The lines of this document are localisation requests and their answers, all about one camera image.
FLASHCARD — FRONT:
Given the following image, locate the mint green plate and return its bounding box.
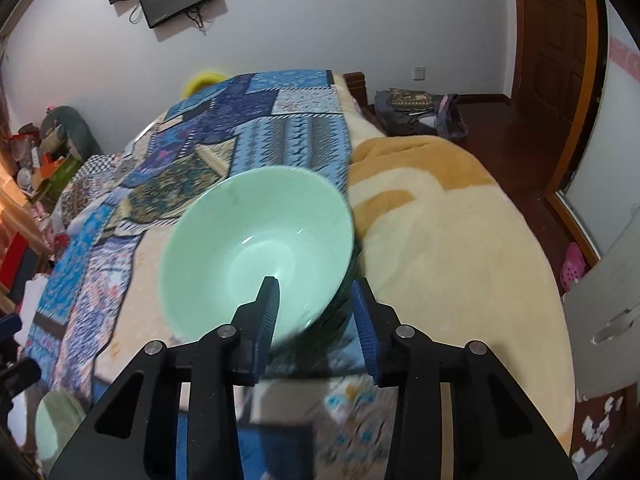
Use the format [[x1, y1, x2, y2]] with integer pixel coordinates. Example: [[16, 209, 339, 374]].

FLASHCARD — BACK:
[[35, 390, 86, 467]]

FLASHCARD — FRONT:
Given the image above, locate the mint green bowl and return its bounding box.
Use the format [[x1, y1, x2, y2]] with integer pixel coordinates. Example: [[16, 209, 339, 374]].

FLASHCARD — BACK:
[[158, 166, 355, 347]]

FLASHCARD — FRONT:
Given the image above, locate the patchwork patterned tablecloth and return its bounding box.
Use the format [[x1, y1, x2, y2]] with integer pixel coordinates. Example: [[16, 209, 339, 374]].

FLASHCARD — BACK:
[[19, 68, 402, 480]]

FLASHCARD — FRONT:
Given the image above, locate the red gift box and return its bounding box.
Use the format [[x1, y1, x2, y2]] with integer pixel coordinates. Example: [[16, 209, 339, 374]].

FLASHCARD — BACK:
[[0, 232, 29, 292]]

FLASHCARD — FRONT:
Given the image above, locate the white board with stickers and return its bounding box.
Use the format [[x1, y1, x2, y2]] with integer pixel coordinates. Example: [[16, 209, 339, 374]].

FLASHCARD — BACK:
[[563, 217, 640, 400]]

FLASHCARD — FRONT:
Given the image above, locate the beige orange blanket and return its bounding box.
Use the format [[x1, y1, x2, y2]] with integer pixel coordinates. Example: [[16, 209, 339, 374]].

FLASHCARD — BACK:
[[334, 76, 575, 445]]

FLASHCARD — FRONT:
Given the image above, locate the green cardboard box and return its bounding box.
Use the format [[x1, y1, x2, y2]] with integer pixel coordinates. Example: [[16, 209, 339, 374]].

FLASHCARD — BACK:
[[32, 155, 82, 200]]

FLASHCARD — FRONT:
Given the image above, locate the grey plush toy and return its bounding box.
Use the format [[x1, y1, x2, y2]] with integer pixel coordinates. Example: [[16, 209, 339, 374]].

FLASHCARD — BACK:
[[40, 105, 103, 162]]

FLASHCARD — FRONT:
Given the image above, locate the yellow round object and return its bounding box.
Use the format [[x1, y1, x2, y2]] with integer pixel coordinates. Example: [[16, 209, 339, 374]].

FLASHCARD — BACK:
[[181, 72, 228, 100]]

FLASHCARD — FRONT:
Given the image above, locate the dark bag on floor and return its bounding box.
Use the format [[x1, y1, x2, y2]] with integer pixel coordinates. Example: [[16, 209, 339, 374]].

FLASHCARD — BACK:
[[374, 89, 469, 141]]

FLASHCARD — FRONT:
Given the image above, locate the wooden wardrobe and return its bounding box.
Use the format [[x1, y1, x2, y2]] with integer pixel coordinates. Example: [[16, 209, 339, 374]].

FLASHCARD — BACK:
[[512, 0, 608, 195]]

